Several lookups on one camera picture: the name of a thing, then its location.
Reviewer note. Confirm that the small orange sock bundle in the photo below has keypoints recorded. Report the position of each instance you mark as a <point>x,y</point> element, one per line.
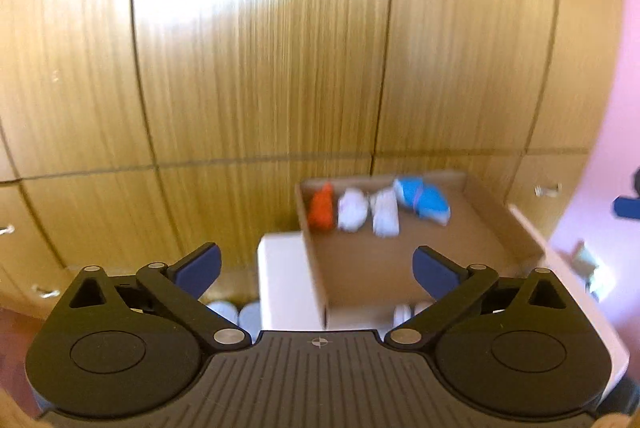
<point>320,210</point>

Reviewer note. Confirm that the cardboard box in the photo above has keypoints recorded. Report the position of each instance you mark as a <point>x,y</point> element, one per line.
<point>370,258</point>

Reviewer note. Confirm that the white table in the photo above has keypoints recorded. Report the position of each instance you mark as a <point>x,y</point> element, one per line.
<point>280,278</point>

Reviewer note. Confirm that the long white grey sock bundle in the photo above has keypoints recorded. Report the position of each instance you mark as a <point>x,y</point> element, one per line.
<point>385,215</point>

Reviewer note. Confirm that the wooden wardrobe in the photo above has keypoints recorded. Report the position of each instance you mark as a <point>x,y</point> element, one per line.
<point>250,83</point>

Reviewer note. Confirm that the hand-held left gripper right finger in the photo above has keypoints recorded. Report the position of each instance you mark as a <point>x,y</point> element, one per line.
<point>435,270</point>

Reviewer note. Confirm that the fluffy white sock bundle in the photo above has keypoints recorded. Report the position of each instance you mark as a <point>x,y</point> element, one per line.
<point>222,314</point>

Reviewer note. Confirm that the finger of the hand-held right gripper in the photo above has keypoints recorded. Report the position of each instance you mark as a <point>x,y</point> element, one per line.
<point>627,207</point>

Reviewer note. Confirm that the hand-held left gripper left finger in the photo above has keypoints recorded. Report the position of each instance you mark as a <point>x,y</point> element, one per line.
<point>200,268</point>

